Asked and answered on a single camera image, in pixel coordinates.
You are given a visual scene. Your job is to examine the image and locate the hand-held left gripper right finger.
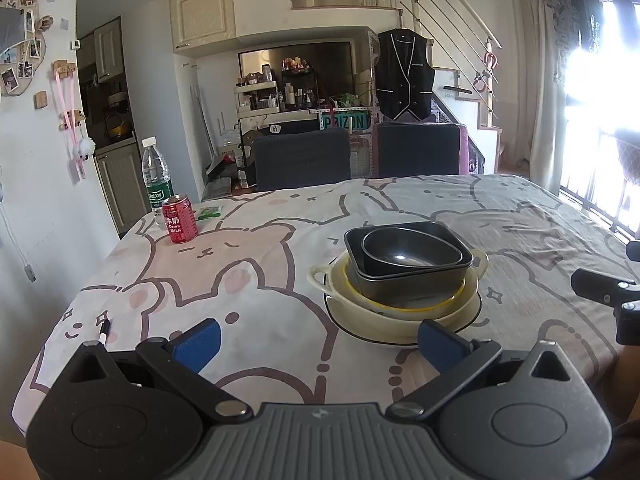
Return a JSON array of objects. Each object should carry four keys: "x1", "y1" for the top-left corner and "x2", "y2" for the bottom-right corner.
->
[{"x1": 389, "y1": 317, "x2": 582, "y2": 421}]

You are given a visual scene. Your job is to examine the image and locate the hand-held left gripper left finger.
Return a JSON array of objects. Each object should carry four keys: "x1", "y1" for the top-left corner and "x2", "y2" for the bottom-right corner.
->
[{"x1": 60, "y1": 317, "x2": 254, "y2": 422}]

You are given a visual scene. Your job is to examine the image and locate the white leaf print plate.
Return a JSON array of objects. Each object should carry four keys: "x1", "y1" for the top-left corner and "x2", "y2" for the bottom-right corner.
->
[{"x1": 324, "y1": 280, "x2": 484, "y2": 349}]

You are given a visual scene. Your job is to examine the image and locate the large square steel container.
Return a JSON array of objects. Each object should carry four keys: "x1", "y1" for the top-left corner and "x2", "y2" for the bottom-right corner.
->
[{"x1": 343, "y1": 221, "x2": 474, "y2": 307}]

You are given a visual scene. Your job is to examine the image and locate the floral yellow rim bowl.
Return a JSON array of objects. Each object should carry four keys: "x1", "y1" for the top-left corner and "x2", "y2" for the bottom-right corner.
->
[{"x1": 342, "y1": 259, "x2": 469, "y2": 312}]

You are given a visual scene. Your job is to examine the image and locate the cream ceramic bowl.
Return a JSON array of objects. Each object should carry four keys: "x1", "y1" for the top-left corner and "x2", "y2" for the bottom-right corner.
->
[{"x1": 309, "y1": 249, "x2": 489, "y2": 334}]

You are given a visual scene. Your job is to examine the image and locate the person's right forearm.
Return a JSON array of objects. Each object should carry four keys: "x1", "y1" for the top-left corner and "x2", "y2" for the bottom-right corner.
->
[{"x1": 607, "y1": 345, "x2": 640, "y2": 424}]

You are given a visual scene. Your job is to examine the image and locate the cartoon printed tablecloth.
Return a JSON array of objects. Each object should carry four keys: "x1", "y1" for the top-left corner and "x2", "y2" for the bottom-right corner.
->
[{"x1": 12, "y1": 174, "x2": 636, "y2": 431}]

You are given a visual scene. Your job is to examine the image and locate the red drink can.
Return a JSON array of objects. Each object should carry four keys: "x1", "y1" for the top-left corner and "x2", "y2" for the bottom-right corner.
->
[{"x1": 161, "y1": 193, "x2": 200, "y2": 245}]

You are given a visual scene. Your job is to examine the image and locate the clear water bottle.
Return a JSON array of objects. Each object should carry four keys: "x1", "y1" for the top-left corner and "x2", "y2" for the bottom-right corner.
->
[{"x1": 141, "y1": 137, "x2": 175, "y2": 229}]

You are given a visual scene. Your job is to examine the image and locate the beige kitchen cabinet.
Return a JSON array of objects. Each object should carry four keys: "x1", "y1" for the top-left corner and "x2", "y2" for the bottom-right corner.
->
[{"x1": 94, "y1": 142, "x2": 141, "y2": 236}]

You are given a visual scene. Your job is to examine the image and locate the beige curtain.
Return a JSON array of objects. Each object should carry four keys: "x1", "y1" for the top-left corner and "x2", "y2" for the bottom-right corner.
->
[{"x1": 529, "y1": 0, "x2": 572, "y2": 197}]

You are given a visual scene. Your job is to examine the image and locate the pink cloth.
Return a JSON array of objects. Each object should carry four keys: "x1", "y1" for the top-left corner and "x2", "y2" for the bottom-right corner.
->
[{"x1": 457, "y1": 127, "x2": 486, "y2": 176}]

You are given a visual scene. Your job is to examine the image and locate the dark fabric chair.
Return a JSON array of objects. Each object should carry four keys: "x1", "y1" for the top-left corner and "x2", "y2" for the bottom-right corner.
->
[
  {"x1": 377, "y1": 122, "x2": 461, "y2": 179},
  {"x1": 251, "y1": 127, "x2": 352, "y2": 194}
]

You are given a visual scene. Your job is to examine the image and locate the green sign plate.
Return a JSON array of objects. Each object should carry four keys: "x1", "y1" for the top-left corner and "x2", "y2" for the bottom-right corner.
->
[{"x1": 319, "y1": 112, "x2": 372, "y2": 132}]

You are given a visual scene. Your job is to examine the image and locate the hanging dark clothes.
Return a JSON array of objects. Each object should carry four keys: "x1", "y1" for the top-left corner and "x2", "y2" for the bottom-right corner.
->
[{"x1": 544, "y1": 0, "x2": 640, "y2": 87}]

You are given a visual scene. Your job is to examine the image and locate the white cosmetics shelf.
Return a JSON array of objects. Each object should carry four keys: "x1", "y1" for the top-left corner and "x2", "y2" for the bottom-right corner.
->
[{"x1": 234, "y1": 79, "x2": 280, "y2": 121}]

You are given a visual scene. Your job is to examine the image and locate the black vest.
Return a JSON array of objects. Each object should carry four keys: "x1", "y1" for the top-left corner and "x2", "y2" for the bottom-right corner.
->
[{"x1": 374, "y1": 28, "x2": 437, "y2": 122}]

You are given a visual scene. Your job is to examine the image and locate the metal stair railing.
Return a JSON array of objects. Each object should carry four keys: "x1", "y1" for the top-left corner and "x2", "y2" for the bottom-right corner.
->
[{"x1": 394, "y1": 0, "x2": 502, "y2": 127}]

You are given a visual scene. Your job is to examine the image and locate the white wall cable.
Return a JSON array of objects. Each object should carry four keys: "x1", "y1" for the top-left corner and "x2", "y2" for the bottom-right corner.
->
[{"x1": 0, "y1": 180, "x2": 39, "y2": 284}]

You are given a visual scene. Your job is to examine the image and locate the pink ribbon wall hanging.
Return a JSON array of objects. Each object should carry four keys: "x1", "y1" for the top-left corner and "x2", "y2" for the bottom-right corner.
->
[{"x1": 52, "y1": 59, "x2": 96, "y2": 181}]

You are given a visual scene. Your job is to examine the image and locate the cream upper wall cabinet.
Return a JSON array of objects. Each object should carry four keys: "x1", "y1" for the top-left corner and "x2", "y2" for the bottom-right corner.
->
[{"x1": 168, "y1": 0, "x2": 237, "y2": 54}]

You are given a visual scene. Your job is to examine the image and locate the wall photo collage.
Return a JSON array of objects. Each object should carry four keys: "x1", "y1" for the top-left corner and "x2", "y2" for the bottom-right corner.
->
[{"x1": 0, "y1": 0, "x2": 49, "y2": 97}]

